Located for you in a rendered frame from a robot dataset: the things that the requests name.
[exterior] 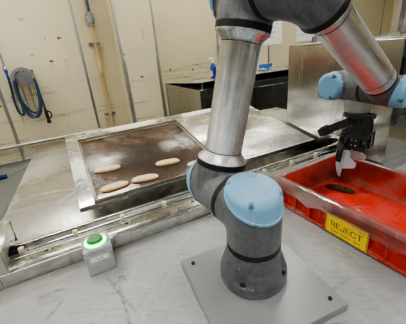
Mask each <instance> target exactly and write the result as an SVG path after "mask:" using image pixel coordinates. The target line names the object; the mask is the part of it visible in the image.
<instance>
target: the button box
mask: <svg viewBox="0 0 406 324"><path fill-rule="evenodd" d="M99 234H104V235H105V236H106V241H105V242H104V243H103V244H102V245H100V246H98V247H95V248H86V247H85V246H84V242H85V240H86V239H87V238H88V237H85V238H82V239H81V240H80V242H81V247H82V254H83V257H84V261H85V264H86V267H87V270H88V273H89V276H94V275H97V274H99V273H102V272H104V271H107V270H109V269H112V268H114V267H116V266H117V263H116V259H115V256H114V251H115V250H114V245H113V242H110V238H109V234H108V232H107V231H103V232H100V233H99Z"/></svg>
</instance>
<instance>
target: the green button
mask: <svg viewBox="0 0 406 324"><path fill-rule="evenodd" d="M102 240H103V236H102V235H101V234H99V233H97V234H94V235H91V236H90V237H88V239H87V240H86V241H87V244H88V245H95V244H98V243H100V242H101V241H102Z"/></svg>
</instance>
